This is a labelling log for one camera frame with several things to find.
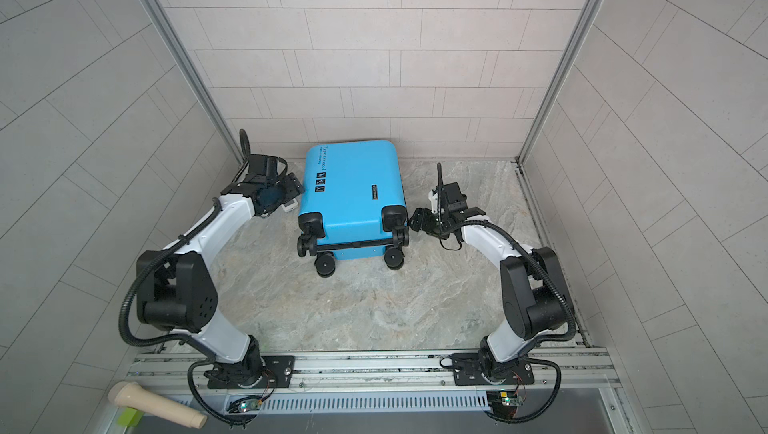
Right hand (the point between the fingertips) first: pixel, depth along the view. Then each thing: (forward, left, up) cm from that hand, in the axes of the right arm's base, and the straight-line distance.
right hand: (414, 223), depth 89 cm
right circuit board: (-43, -17, -10) cm, 47 cm away
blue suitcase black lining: (-1, +17, +12) cm, 21 cm away
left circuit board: (-41, +41, -4) cm, 58 cm away
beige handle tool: (-38, +66, -3) cm, 76 cm away
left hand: (+12, +33, +8) cm, 36 cm away
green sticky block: (-42, +65, -4) cm, 78 cm away
